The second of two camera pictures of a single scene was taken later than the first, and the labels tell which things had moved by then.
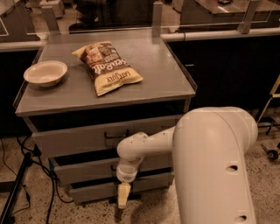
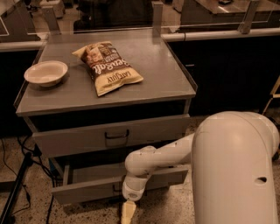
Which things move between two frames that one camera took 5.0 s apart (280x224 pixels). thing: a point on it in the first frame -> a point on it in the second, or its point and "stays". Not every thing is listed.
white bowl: (46, 73) stays
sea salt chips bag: (107, 67) stays
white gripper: (124, 176) -> (131, 193)
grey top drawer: (61, 135) stays
